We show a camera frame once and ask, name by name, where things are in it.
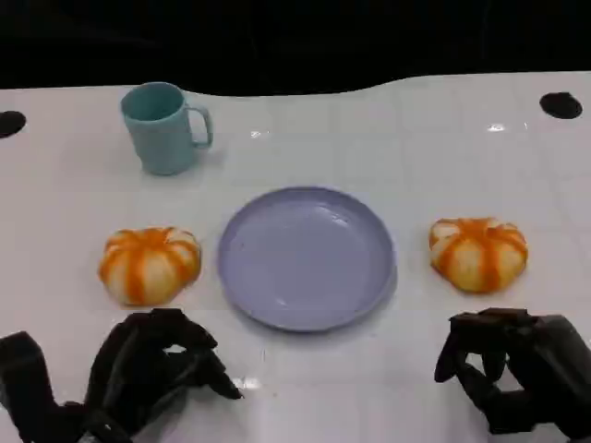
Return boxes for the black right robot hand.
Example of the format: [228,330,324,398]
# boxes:
[433,307,591,443]

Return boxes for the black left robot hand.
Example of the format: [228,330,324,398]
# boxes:
[85,307,244,438]

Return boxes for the orange white toy bread roll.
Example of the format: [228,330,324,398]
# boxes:
[97,225,203,307]
[428,217,529,293]

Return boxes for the lilac plate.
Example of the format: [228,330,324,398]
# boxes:
[216,186,398,334]

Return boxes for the pale green mug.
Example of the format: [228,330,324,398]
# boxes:
[120,81,214,176]

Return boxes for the black cloth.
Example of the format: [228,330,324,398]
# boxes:
[0,0,591,99]

